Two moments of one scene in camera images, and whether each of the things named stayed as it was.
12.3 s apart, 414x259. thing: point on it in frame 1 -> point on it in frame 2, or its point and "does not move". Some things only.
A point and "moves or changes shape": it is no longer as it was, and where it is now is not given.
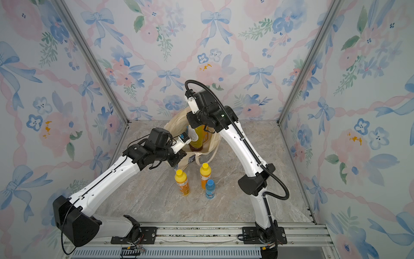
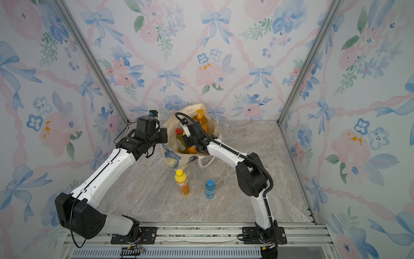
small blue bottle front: [210, 189] does not move
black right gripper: [193, 117] -> [187, 141]
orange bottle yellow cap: [205, 172] -> [192, 150]
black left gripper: [179, 156] -> [164, 131]
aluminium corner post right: [332, 13] does not move
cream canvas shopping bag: [178, 124] moves or changes shape
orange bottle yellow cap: [180, 178] does not move
